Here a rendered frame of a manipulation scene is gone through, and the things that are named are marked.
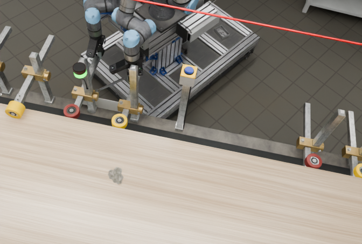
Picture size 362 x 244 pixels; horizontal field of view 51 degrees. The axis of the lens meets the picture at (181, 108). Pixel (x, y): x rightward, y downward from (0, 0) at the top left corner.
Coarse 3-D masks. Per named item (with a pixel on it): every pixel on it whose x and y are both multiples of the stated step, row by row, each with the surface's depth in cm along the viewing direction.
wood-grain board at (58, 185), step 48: (0, 144) 179; (48, 144) 181; (96, 144) 183; (144, 144) 186; (192, 144) 188; (0, 192) 167; (48, 192) 169; (96, 192) 171; (144, 192) 173; (192, 192) 175; (240, 192) 177; (288, 192) 179; (336, 192) 181; (0, 240) 156; (48, 240) 158; (96, 240) 159; (144, 240) 161; (192, 240) 163; (240, 240) 165; (288, 240) 167; (336, 240) 168
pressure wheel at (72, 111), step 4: (68, 104) 193; (72, 104) 194; (64, 108) 192; (68, 108) 192; (72, 108) 193; (76, 108) 193; (64, 112) 191; (68, 112) 191; (72, 112) 192; (76, 112) 191; (68, 116) 190; (72, 116) 190; (76, 116) 192
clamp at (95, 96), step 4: (80, 88) 204; (72, 92) 202; (76, 92) 202; (80, 92) 202; (84, 92) 203; (96, 92) 204; (72, 96) 205; (76, 96) 204; (84, 96) 202; (88, 96) 202; (92, 96) 202; (96, 96) 203; (84, 100) 206; (88, 100) 205; (92, 100) 203; (96, 100) 204
